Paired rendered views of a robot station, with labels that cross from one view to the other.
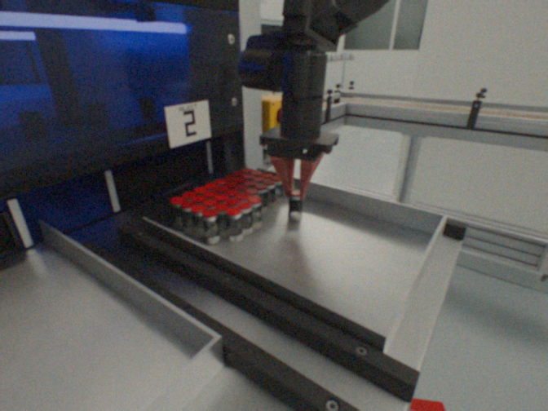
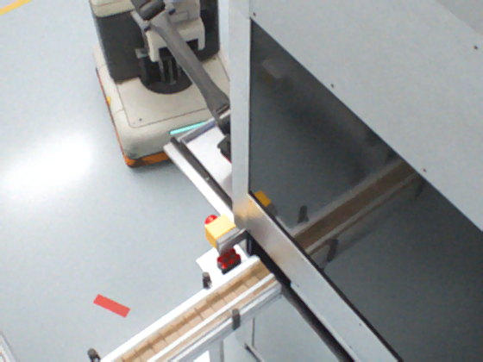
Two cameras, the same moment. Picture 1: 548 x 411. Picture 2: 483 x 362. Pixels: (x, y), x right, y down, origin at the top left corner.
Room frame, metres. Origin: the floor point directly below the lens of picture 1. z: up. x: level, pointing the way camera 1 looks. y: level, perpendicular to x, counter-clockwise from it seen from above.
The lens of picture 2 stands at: (1.55, 0.32, 2.64)
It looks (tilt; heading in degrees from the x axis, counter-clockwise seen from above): 57 degrees down; 198
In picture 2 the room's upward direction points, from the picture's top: 1 degrees counter-clockwise
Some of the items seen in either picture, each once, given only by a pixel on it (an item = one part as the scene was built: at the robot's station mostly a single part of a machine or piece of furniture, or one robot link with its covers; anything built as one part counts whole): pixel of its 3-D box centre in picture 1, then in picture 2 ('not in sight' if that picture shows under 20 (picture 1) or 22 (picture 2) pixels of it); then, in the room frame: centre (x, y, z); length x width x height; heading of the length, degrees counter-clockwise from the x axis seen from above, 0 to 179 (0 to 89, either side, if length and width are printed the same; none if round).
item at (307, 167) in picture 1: (295, 169); not in sight; (0.45, -0.04, 0.96); 0.07 x 0.07 x 0.09; 68
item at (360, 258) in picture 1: (294, 227); (243, 155); (0.39, -0.03, 0.90); 0.34 x 0.26 x 0.04; 54
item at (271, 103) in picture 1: (267, 113); (222, 234); (0.73, 0.01, 0.99); 0.08 x 0.07 x 0.07; 54
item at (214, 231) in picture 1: (248, 206); not in sight; (0.44, 0.04, 0.90); 0.18 x 0.02 x 0.05; 144
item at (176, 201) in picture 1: (217, 196); not in sight; (0.48, 0.09, 0.90); 0.18 x 0.02 x 0.05; 144
